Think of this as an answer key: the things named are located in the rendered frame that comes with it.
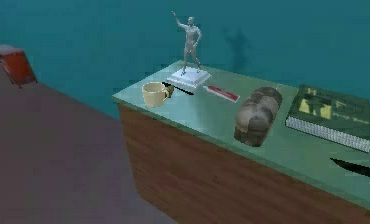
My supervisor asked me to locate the cream mug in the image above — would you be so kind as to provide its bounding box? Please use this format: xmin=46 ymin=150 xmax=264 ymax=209
xmin=141 ymin=81 xmax=171 ymax=109

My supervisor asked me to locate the red and white pen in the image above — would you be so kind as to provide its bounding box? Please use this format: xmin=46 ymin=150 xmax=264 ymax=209
xmin=202 ymin=84 xmax=241 ymax=103

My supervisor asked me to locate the wooden counter with green top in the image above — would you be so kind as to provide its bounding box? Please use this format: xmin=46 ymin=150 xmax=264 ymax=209
xmin=112 ymin=59 xmax=370 ymax=224

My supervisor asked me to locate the grey figure statue on white base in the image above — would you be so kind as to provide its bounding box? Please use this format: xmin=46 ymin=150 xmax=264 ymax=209
xmin=166 ymin=10 xmax=213 ymax=90

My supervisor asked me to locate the green book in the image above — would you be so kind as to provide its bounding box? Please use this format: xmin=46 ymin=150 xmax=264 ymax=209
xmin=284 ymin=83 xmax=370 ymax=154

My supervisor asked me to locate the red bin with white lid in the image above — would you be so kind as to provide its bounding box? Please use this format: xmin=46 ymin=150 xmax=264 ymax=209
xmin=0 ymin=43 xmax=38 ymax=89

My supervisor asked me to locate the black knife blade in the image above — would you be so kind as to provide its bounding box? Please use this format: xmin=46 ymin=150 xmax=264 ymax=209
xmin=329 ymin=157 xmax=370 ymax=181

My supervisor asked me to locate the black knife with brown handle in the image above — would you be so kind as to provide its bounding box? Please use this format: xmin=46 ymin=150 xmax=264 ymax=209
xmin=161 ymin=81 xmax=195 ymax=98

